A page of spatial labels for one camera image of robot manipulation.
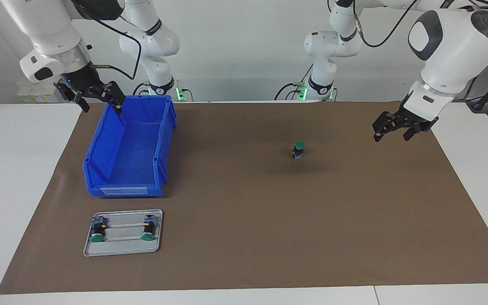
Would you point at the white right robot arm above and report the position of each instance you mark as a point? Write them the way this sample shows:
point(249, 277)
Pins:
point(49, 29)

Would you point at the silver metal tray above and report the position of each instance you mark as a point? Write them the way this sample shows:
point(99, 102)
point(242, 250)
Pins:
point(121, 248)

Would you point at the brown table mat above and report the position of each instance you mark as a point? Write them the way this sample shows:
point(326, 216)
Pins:
point(269, 233)

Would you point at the white cardboard box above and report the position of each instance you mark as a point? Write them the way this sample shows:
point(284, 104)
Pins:
point(36, 96)

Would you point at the green push button switch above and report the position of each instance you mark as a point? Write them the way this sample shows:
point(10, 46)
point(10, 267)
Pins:
point(299, 146)
point(97, 231)
point(147, 231)

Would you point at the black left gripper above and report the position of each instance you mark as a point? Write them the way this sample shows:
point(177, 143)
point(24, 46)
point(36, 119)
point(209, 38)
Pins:
point(411, 118)

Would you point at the blue plastic storage bin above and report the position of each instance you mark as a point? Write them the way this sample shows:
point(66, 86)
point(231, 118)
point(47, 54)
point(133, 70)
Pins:
point(129, 148)

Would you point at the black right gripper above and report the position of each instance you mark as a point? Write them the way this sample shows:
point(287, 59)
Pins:
point(79, 78)

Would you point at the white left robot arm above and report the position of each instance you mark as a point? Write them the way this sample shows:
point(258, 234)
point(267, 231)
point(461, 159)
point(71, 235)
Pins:
point(456, 46)

